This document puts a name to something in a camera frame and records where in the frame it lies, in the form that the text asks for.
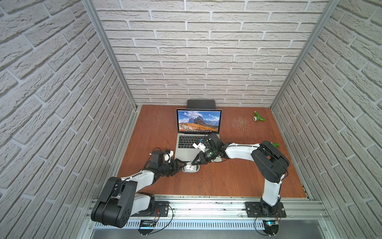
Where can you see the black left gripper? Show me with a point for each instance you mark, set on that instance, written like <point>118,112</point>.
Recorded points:
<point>174,166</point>

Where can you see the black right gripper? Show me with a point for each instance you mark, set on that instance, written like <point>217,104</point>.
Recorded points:
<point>201,158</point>

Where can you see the grey wireless mouse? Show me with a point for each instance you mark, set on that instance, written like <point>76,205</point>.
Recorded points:
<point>191,168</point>

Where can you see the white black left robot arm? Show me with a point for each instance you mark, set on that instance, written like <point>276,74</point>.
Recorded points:
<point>121,198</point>

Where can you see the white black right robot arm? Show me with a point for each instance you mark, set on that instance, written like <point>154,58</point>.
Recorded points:
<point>272,164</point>

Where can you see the silver laptop with black keys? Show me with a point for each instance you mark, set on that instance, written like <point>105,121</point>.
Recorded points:
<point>194,126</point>

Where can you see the black plastic tool case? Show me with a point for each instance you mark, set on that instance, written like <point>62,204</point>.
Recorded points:
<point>201,104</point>

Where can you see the left controller board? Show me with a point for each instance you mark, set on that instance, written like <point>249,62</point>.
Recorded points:
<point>146,227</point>

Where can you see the controller board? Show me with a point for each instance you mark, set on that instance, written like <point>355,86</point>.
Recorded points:
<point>146,227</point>
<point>271,228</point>

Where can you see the white perforated vent strip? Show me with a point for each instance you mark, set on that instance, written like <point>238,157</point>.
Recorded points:
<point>178,224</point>

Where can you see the right controller board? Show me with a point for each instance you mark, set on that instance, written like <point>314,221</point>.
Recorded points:
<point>271,228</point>

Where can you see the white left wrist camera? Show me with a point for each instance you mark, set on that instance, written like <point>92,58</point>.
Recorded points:
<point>168,154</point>

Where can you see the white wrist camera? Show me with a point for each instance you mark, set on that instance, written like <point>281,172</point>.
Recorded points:
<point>168,154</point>
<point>199,145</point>

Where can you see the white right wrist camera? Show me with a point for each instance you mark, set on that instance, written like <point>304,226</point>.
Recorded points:
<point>199,145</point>

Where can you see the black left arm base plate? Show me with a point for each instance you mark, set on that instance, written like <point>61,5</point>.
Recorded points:
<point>160,208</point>

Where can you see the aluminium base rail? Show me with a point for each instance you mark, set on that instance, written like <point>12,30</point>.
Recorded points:
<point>186,207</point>

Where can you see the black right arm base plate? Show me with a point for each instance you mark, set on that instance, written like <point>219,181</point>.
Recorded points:
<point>260,209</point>

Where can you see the green hose nozzle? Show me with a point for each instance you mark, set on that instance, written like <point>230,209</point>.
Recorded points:
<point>257,117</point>

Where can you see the aluminium corner post left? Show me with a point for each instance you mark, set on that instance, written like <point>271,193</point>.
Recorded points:
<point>93,15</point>

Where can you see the aluminium corner post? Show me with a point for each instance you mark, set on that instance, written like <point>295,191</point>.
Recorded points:
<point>93,15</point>
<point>319,26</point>

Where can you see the aluminium corner post right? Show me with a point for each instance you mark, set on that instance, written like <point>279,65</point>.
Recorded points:
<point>319,26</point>

